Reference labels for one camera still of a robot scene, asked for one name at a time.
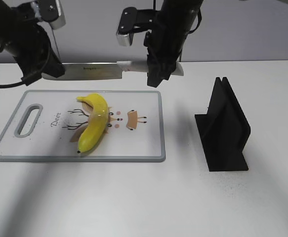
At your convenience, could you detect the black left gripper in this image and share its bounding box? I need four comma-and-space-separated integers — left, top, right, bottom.
0, 0, 65, 81

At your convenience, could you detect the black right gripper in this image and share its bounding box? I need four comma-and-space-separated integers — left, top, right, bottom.
146, 0, 203, 87

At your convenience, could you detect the white-handled kitchen knife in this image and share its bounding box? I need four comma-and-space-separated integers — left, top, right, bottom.
41, 60, 184, 81

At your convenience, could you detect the yellow plastic banana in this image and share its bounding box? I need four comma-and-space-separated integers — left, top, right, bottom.
73, 93, 109, 154

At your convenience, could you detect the white grey-rimmed cutting board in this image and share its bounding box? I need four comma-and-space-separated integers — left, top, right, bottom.
0, 90, 165, 162

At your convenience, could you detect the black knife stand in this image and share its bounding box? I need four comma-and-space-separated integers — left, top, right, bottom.
195, 77, 251, 172

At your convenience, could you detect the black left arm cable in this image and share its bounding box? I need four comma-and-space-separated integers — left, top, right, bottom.
0, 74, 42, 89

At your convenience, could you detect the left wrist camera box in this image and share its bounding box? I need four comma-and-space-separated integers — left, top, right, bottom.
30, 0, 66, 30

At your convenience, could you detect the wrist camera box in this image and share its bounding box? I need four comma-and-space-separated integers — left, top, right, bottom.
116, 7, 158, 46
30, 0, 66, 30

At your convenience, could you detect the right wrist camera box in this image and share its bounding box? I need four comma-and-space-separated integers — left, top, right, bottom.
116, 7, 158, 46

